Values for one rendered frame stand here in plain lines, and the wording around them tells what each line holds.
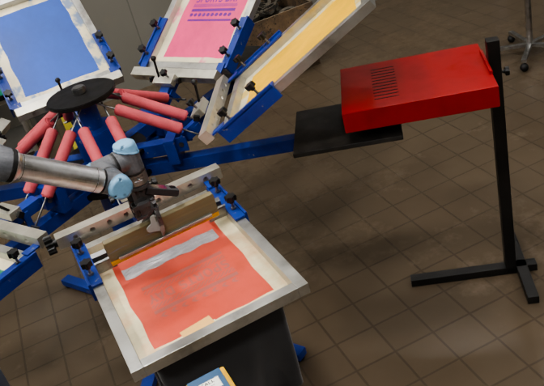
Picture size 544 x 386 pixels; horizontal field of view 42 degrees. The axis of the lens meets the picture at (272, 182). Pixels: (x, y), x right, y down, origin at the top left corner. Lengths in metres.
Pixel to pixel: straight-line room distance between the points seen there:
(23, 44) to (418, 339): 2.60
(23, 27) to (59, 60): 0.33
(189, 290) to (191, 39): 1.79
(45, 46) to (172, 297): 2.15
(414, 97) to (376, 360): 1.19
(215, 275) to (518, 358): 1.44
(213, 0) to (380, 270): 1.67
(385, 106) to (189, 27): 1.42
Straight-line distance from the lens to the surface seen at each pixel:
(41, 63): 4.12
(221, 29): 3.76
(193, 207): 2.48
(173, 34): 3.96
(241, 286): 2.33
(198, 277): 2.44
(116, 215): 2.80
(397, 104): 2.87
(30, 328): 4.29
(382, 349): 3.37
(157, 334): 2.28
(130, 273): 2.57
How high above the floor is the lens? 2.36
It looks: 30 degrees down
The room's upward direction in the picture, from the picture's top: 15 degrees counter-clockwise
